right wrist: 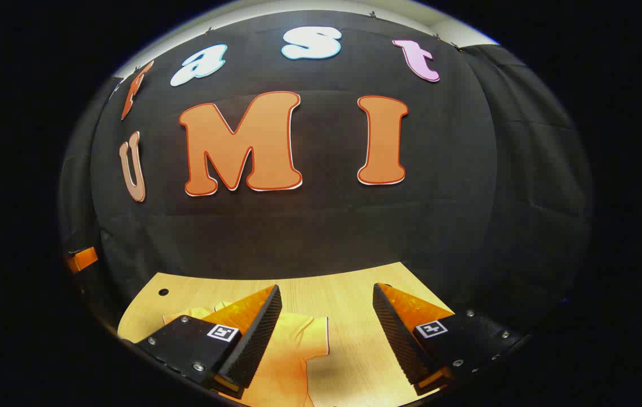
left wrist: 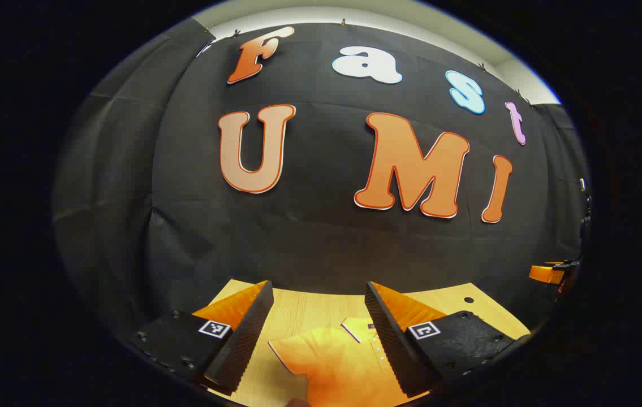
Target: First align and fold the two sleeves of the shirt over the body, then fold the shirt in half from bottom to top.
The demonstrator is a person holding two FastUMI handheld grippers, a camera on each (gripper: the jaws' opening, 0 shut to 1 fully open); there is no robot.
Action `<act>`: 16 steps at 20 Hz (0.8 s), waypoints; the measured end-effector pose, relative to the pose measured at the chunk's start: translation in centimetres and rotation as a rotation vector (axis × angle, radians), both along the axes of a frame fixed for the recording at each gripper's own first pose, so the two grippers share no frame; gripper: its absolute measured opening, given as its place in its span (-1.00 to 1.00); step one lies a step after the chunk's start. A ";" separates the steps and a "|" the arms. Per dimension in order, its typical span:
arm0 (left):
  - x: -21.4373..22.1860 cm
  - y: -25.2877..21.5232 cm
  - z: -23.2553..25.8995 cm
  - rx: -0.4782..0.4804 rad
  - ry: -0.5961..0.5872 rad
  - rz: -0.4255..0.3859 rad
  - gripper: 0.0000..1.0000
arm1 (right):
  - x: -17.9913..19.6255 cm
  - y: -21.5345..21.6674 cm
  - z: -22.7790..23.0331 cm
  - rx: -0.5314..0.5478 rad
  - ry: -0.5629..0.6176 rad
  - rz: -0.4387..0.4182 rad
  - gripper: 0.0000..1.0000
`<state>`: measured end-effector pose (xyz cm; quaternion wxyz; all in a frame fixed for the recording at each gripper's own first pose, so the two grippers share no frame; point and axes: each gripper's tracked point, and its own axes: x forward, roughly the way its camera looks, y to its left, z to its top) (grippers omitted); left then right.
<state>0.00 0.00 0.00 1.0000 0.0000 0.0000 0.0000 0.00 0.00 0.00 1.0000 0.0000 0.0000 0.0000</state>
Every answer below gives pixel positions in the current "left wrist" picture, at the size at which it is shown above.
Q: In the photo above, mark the orange T-shirt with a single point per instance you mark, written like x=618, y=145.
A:
x=343, y=367

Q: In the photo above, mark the black backdrop cloth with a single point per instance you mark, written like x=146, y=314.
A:
x=309, y=237

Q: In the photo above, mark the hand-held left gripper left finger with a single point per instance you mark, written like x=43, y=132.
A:
x=241, y=339

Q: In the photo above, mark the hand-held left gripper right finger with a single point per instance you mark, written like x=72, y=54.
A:
x=391, y=339

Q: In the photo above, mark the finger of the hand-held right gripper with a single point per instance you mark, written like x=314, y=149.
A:
x=544, y=274

